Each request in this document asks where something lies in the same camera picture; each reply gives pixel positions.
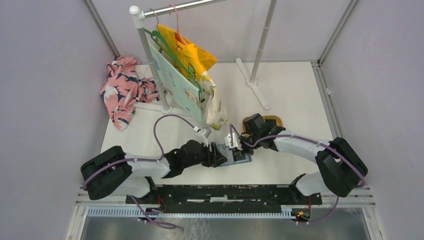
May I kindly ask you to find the tan oval card tray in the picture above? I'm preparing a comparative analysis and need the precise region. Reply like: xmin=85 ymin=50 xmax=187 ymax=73
xmin=242 ymin=115 xmax=284 ymax=132

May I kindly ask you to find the pink patterned garment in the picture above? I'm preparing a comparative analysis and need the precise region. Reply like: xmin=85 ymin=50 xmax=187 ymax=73
xmin=100 ymin=56 xmax=161 ymax=131

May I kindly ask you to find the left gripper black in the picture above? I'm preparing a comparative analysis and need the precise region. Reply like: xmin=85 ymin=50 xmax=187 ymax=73
xmin=183 ymin=140 xmax=228 ymax=169

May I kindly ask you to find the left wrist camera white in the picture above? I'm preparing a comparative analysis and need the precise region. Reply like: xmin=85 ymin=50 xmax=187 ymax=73
xmin=195 ymin=128 xmax=211 ymax=147

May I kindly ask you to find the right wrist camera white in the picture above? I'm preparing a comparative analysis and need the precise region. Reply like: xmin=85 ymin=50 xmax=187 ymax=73
xmin=224 ymin=132 xmax=240 ymax=150

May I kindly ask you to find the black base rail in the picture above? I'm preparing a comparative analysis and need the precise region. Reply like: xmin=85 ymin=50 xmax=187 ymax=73
xmin=137 ymin=184 xmax=323 ymax=214

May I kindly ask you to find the green clothes hanger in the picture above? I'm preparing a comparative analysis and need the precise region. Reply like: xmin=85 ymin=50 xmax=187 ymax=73
xmin=144 ymin=28 xmax=203 ymax=93

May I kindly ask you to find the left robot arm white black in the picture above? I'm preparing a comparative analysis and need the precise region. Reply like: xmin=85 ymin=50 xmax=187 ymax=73
xmin=80 ymin=140 xmax=228 ymax=204

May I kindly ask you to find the cream printed garment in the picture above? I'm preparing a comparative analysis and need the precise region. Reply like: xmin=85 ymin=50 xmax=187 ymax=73
xmin=198 ymin=71 xmax=228 ymax=131

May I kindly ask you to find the white slotted cable duct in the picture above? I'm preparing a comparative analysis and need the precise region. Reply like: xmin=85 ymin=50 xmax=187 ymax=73
xmin=86 ymin=206 xmax=299 ymax=220

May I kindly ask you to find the blue leather card holder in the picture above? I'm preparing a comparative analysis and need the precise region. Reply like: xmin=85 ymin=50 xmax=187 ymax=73
xmin=217 ymin=144 xmax=252 ymax=167

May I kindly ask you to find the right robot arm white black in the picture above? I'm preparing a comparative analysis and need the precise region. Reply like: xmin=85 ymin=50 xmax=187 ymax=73
xmin=224 ymin=113 xmax=369 ymax=204

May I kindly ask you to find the yellow garment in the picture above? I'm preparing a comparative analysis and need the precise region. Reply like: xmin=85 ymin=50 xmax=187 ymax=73
xmin=157 ymin=24 xmax=217 ymax=81

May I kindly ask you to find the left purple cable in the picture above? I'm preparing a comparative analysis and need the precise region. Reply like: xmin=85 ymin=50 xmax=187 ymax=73
xmin=82 ymin=114 xmax=200 ymax=230

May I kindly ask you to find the pink clothes hanger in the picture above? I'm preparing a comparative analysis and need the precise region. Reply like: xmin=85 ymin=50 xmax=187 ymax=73
xmin=169 ymin=4 xmax=187 ymax=45

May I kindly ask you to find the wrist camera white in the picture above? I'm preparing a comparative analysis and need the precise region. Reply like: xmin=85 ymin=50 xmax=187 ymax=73
xmin=195 ymin=128 xmax=211 ymax=147
xmin=224 ymin=132 xmax=240 ymax=150

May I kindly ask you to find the white metal clothes rack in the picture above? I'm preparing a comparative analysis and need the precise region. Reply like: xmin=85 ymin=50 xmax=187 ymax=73
xmin=129 ymin=0 xmax=278 ymax=116

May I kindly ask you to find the mint green printed cloth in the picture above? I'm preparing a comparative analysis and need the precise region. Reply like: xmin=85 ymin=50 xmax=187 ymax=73
xmin=148 ymin=43 xmax=203 ymax=124

